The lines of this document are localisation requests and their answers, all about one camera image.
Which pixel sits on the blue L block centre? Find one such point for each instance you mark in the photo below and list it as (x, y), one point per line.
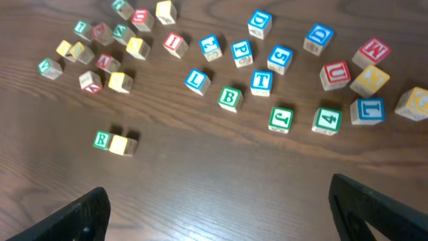
(198, 82)

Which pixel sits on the yellow C wooden block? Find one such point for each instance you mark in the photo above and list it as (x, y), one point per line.
(82, 53)

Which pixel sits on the green V wooden block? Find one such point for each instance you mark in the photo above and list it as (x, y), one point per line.
(49, 69)

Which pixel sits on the red E wooden block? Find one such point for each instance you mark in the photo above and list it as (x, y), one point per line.
(102, 34)

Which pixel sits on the blue 2 wooden block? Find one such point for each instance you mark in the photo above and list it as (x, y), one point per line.
(210, 48)

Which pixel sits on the blue L block right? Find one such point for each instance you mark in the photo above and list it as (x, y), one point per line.
(367, 111)

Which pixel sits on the yellow K wooden block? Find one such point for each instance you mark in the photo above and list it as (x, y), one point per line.
(369, 81)

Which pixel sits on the red A block upright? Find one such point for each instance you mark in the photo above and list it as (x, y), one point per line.
(107, 63)

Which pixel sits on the green 7 wooden block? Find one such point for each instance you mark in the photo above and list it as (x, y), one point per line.
(84, 30)

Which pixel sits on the red U block right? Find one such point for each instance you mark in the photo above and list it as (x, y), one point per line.
(334, 75)

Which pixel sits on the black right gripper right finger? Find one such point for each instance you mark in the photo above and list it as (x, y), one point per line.
(354, 206)

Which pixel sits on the tilted red A block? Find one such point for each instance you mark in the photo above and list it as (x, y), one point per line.
(90, 82)

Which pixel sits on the green J block back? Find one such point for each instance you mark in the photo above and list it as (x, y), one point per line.
(123, 8)

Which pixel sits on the red M wooden block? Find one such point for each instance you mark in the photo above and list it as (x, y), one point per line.
(371, 53)

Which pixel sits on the blue D block left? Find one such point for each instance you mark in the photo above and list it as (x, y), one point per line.
(259, 24)

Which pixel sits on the green j block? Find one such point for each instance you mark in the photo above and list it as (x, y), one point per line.
(280, 120)
(123, 8)

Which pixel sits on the red I wooden block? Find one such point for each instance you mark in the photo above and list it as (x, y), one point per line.
(176, 45)

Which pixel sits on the green 4 wooden block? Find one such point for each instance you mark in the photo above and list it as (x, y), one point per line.
(327, 121)

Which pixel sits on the blue l block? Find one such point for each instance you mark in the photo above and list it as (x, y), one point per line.
(198, 82)
(367, 111)

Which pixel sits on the yellow block back row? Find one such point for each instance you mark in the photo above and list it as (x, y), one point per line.
(166, 12)

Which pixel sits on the green B wooden block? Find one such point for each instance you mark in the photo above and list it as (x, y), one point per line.
(230, 98)

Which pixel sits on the blue P wooden block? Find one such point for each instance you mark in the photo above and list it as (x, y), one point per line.
(242, 53)

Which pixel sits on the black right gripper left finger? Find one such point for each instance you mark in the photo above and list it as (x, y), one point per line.
(86, 218)

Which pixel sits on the blue D block right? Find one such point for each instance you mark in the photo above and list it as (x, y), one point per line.
(317, 39)

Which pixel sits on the green Z wooden block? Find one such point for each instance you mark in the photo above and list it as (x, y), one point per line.
(122, 33)

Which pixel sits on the blue d block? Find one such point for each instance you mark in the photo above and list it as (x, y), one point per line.
(259, 24)
(317, 39)

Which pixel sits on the blue T wooden block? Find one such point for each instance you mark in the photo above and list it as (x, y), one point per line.
(261, 83)

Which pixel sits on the yellow wooden block left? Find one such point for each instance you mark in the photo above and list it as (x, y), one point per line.
(63, 50)

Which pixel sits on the yellow 8 wooden block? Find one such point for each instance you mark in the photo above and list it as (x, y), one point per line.
(120, 82)

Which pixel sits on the yellow G wooden block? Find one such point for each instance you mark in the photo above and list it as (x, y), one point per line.
(413, 104)

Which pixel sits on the red U block back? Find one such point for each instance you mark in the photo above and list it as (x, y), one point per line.
(143, 20)

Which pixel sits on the red u block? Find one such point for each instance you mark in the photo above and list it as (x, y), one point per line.
(334, 75)
(143, 20)

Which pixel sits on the yellow o block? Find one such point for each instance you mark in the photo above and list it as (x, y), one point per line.
(138, 48)
(123, 146)

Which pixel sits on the green J block front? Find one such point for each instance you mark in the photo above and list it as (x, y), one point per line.
(280, 120)

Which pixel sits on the green R wooden block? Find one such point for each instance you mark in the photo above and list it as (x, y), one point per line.
(102, 140)

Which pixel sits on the blue 5 wooden block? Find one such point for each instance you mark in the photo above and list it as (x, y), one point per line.
(279, 59)

